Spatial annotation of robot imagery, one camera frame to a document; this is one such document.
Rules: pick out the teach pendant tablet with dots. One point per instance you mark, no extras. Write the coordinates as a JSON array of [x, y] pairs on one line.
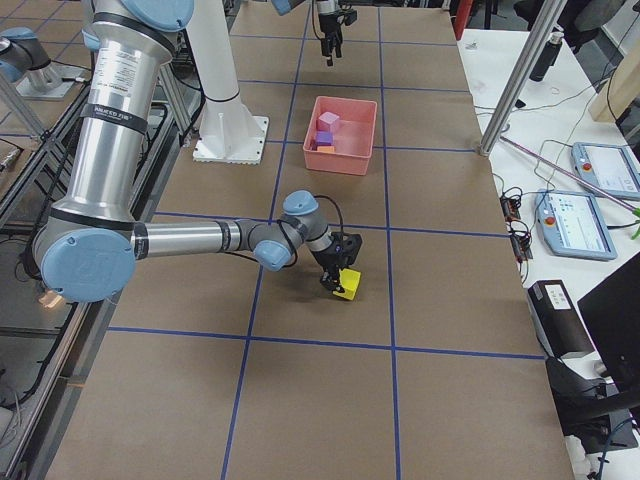
[[572, 225], [609, 167]]

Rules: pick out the yellow foam block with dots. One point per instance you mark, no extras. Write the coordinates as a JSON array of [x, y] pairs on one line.
[[350, 280]]

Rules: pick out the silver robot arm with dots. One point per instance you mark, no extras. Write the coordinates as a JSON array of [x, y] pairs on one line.
[[96, 233], [284, 7]]

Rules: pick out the black cardboard box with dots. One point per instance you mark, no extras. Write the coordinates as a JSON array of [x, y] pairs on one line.
[[557, 322]]

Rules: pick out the pink plastic bin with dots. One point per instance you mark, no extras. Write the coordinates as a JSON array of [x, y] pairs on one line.
[[353, 141]]

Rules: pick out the black monitor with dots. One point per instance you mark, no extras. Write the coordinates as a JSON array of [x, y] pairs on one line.
[[610, 312]]

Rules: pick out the purple foam block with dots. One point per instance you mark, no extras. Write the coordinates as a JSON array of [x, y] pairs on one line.
[[323, 139]]

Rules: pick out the aluminium frame post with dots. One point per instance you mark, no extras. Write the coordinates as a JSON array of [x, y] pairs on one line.
[[533, 46]]

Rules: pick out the far teach pendant tablet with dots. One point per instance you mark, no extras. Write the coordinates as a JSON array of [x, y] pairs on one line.
[[609, 167]]

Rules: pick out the pink foam block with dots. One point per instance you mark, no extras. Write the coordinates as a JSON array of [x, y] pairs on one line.
[[328, 122]]

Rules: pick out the near teach pendant tablet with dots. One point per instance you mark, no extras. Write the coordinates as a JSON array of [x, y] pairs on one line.
[[572, 225]]

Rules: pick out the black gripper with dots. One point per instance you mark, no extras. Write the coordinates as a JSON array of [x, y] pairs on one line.
[[328, 25], [330, 259]]

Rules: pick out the black water bottle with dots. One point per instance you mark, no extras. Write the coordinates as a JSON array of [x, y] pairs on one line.
[[547, 57]]

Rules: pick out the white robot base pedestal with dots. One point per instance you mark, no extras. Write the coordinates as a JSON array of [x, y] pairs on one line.
[[228, 132]]

